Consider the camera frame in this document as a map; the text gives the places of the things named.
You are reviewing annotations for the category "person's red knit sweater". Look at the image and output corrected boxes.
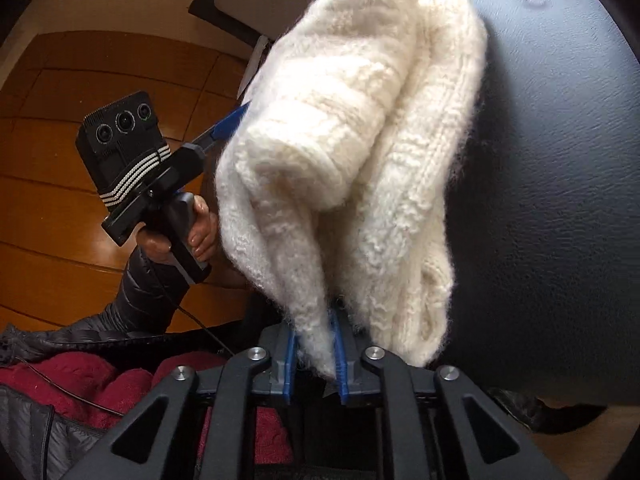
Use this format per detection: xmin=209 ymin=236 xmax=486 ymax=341
xmin=0 ymin=350 xmax=296 ymax=466

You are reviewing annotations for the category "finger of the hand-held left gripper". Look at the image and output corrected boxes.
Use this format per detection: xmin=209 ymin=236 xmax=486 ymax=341
xmin=187 ymin=101 xmax=252 ymax=158

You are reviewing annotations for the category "person's left forearm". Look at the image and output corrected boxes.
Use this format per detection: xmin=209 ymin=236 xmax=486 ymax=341
xmin=95 ymin=247 xmax=191 ymax=333

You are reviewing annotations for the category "cream knitted sweater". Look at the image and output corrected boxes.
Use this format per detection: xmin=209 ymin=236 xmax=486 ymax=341
xmin=215 ymin=0 xmax=488 ymax=381

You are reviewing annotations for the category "person's black puffer jacket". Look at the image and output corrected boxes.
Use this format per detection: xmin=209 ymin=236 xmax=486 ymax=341
xmin=0 ymin=305 xmax=171 ymax=480

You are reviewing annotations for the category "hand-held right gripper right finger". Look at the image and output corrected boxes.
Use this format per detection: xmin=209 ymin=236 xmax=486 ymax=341
xmin=330 ymin=310 xmax=571 ymax=480

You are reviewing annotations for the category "person's left hand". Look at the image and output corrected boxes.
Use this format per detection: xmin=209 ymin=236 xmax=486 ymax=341
xmin=137 ymin=195 xmax=221 ymax=266

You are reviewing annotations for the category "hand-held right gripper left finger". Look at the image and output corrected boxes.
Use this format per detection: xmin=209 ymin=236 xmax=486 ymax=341
xmin=60 ymin=325 xmax=301 ymax=480

